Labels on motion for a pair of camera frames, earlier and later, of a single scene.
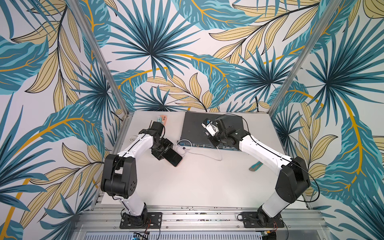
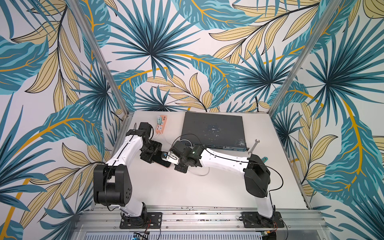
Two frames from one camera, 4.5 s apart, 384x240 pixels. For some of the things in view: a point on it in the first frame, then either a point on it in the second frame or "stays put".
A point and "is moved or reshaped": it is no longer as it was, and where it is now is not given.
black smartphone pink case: x=172 y=157 → x=156 y=157
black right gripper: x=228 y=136 → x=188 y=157
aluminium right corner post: x=305 y=56 stays put
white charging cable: x=205 y=155 is moved or reshaped
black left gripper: x=158 y=154 → x=146 y=157
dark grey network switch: x=193 y=133 stays put
